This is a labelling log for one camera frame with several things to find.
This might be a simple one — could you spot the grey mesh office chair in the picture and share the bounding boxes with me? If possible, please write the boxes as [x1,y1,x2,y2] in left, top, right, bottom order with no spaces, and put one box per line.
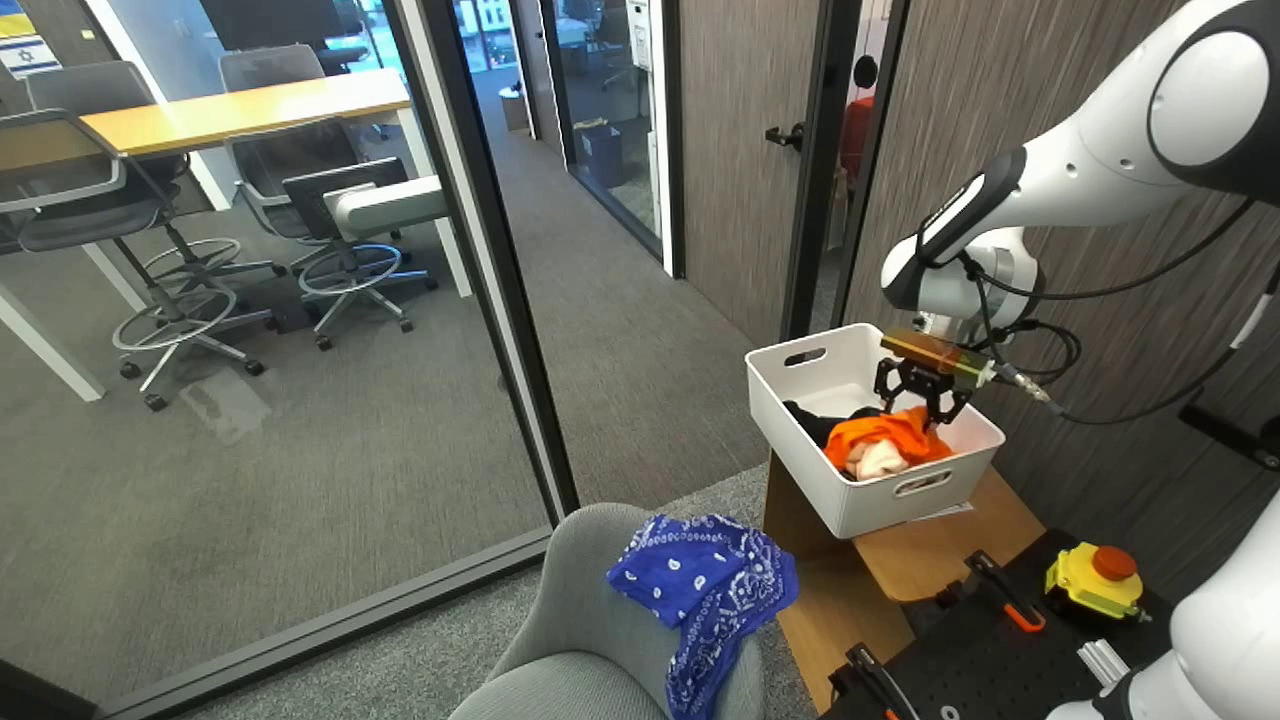
[0,56,273,414]
[214,41,373,206]

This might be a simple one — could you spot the wooden top office desk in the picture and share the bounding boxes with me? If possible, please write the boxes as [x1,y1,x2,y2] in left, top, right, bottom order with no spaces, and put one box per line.
[75,70,474,304]

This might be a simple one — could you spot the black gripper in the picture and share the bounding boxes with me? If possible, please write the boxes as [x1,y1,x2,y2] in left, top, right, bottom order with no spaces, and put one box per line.
[869,358,981,438]

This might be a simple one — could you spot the dark wall screen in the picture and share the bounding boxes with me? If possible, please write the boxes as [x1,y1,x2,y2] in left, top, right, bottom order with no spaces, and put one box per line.
[195,0,373,72]

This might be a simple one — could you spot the small white ridged part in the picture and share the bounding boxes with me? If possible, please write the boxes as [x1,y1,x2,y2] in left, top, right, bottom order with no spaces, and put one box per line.
[1074,635,1137,694]

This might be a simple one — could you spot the white plastic bin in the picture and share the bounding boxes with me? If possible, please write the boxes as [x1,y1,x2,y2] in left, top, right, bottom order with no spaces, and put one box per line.
[739,319,1007,546]

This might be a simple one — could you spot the black cloth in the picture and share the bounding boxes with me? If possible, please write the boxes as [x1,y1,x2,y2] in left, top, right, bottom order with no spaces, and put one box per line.
[779,396,896,456]

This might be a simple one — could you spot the grey upholstered chair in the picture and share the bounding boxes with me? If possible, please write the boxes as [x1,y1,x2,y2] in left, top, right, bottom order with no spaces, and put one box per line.
[444,501,772,720]

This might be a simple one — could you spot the wood panel door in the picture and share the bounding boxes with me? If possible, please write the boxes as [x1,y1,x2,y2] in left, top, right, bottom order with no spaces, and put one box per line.
[671,0,840,350]

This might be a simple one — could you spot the white pink cloth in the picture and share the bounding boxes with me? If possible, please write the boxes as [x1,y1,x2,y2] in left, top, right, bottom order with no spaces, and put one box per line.
[848,438,917,484]

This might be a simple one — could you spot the black glass wall frame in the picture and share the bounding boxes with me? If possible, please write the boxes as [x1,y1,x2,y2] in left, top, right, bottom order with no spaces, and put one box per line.
[381,0,582,528]

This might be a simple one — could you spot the yellow emergency stop button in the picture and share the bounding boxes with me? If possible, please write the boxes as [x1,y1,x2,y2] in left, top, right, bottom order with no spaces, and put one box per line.
[1041,538,1153,627]

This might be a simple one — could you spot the orange cloth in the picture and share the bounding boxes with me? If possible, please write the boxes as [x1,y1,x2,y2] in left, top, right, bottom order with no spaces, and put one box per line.
[819,405,959,484]

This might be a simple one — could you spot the amber wrist camera box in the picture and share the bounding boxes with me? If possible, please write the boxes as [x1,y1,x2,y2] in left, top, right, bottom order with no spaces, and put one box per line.
[877,327,1003,394]

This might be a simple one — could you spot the black clamp orange handle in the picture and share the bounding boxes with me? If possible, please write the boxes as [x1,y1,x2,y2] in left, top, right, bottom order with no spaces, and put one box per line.
[931,546,1052,639]

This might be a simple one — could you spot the person in red shirt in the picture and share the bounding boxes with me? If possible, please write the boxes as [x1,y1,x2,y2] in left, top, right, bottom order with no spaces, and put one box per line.
[834,54,883,209]

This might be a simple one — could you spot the black office chair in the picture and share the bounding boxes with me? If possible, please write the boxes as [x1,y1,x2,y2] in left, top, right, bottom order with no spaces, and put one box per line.
[231,152,452,358]

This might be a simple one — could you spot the blue paisley bandana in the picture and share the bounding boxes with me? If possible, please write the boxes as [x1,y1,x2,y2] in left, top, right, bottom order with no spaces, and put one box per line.
[603,509,804,720]

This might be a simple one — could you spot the yellow blue wall poster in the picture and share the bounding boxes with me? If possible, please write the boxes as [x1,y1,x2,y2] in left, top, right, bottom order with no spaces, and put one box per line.
[0,4,63,81]

